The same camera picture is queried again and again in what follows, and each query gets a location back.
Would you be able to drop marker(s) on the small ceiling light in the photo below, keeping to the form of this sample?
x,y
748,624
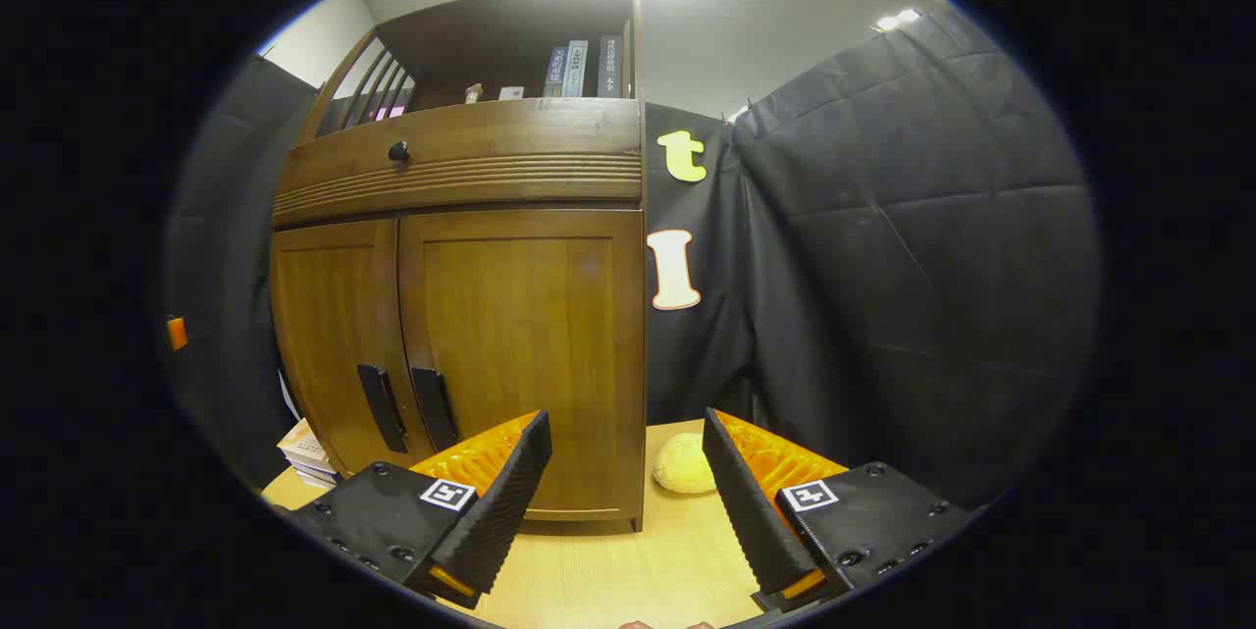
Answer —
x,y
898,19

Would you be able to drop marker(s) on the black drawer knob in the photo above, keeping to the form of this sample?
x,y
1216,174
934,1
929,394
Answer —
x,y
398,151

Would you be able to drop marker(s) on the wooden cabinet door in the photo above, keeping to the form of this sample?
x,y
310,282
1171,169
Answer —
x,y
329,315
530,325

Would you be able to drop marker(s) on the small white box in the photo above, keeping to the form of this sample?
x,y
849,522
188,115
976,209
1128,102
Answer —
x,y
510,93

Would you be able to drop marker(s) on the stack of books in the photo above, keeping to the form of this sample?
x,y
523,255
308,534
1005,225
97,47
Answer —
x,y
306,452

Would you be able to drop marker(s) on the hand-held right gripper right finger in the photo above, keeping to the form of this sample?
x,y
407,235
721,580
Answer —
x,y
751,511

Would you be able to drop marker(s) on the wooden double-door shoe cabinet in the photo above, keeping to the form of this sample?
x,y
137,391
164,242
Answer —
x,y
461,178

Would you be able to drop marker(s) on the dark blue book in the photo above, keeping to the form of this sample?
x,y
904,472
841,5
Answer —
x,y
555,72

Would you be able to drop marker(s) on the black backdrop cloth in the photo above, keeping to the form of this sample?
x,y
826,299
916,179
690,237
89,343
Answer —
x,y
913,246

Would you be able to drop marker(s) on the yellow plush ball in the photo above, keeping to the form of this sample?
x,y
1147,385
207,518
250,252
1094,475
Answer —
x,y
682,464

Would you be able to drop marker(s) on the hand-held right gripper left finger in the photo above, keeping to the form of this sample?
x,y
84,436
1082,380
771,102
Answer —
x,y
505,511

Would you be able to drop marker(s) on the light blue book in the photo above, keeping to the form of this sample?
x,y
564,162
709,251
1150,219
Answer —
x,y
576,70

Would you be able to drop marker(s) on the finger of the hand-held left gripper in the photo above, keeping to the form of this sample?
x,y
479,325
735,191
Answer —
x,y
177,333

